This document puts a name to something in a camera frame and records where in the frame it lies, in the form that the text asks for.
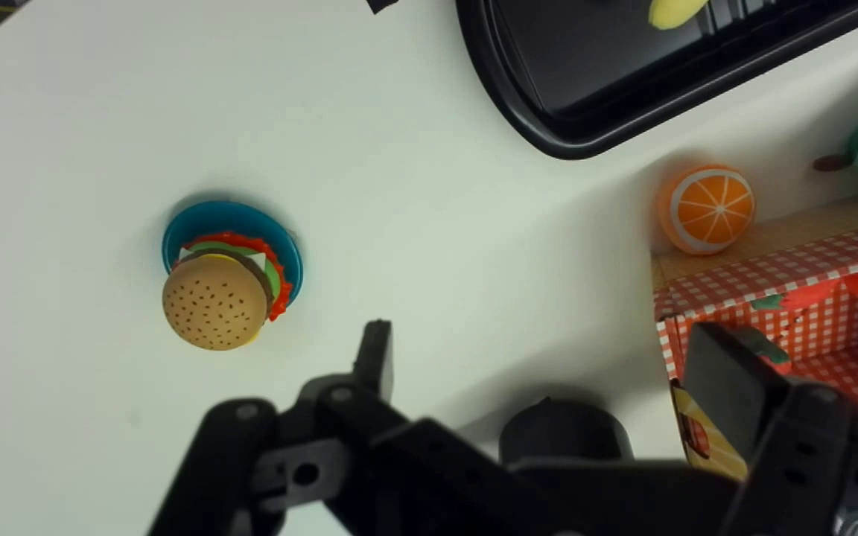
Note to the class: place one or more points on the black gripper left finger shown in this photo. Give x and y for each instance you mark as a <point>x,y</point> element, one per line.
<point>351,466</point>

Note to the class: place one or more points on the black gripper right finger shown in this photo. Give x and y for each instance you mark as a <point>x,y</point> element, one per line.
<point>806,457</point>

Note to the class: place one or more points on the orange checkered cardboard basket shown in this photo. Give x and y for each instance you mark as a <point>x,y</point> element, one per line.
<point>806,298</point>

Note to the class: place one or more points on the toy hamburger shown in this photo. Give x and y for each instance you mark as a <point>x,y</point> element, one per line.
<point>215,303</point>

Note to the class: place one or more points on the toy orange half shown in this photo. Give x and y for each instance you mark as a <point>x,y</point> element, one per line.
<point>708,209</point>

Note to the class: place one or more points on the small blue toy plate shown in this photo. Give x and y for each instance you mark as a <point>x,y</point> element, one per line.
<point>221,218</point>

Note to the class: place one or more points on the black grill tray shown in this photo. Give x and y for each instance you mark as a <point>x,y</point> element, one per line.
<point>596,69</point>

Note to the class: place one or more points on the plush peeled banana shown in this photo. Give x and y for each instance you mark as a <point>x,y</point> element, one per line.
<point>674,12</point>

